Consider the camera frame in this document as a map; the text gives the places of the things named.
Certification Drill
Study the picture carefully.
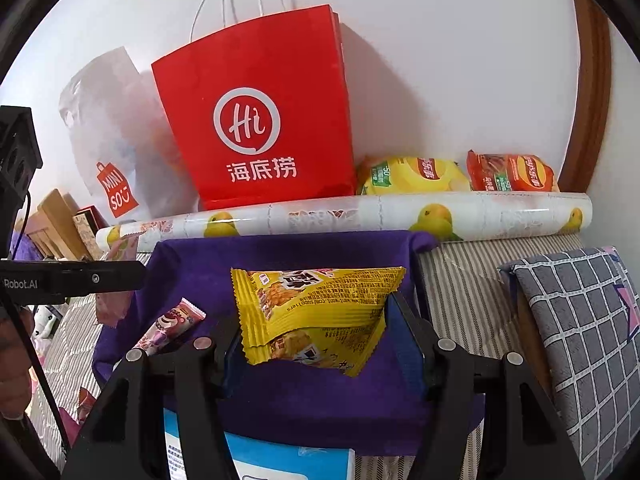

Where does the yellow snack packet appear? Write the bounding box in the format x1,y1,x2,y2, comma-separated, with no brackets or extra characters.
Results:
231,266,406,377

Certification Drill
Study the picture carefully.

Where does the pink yellow chip bag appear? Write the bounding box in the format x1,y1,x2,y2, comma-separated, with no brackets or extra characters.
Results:
96,233,144,328

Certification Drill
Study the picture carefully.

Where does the person left hand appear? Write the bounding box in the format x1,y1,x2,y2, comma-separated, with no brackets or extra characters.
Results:
0,320,32,419

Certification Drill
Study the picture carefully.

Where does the wooden bedside furniture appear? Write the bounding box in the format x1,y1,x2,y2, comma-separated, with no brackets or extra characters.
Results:
25,188,91,261

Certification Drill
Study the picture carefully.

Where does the pink cartoon snack packet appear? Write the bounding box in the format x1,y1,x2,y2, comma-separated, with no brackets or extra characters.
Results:
134,298,206,356

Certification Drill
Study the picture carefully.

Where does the blue tissue pack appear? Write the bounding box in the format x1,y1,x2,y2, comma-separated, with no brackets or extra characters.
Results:
162,407,357,480

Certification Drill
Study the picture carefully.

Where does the white Miniso plastic bag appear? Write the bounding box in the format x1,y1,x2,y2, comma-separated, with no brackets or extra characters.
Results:
58,47,198,224

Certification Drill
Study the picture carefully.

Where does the purple towel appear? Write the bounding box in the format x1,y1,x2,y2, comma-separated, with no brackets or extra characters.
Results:
92,228,486,456

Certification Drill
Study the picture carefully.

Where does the yellow chips bag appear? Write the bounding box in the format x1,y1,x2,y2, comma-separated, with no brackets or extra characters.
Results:
357,156,471,195

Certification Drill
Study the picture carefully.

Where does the grey checked folded cloth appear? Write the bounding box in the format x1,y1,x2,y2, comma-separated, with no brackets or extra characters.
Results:
500,246,639,479

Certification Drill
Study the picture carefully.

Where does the lemon print paper roll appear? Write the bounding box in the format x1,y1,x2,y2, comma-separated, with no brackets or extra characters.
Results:
96,192,592,252

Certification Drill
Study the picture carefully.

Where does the orange chips bag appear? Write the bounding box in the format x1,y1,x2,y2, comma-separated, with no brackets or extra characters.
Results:
466,150,559,192

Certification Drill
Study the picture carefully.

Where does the red Haidilao paper bag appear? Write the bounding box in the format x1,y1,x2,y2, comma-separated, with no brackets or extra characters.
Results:
152,4,356,209

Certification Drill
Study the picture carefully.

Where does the black cable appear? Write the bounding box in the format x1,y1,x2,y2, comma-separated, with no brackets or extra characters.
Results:
0,188,74,456

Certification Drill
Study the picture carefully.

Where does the decorated picture frame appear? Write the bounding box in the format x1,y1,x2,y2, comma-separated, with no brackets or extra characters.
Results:
73,205,107,260

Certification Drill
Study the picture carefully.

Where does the wooden door frame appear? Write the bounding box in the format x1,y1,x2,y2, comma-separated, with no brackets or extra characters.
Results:
559,0,612,193

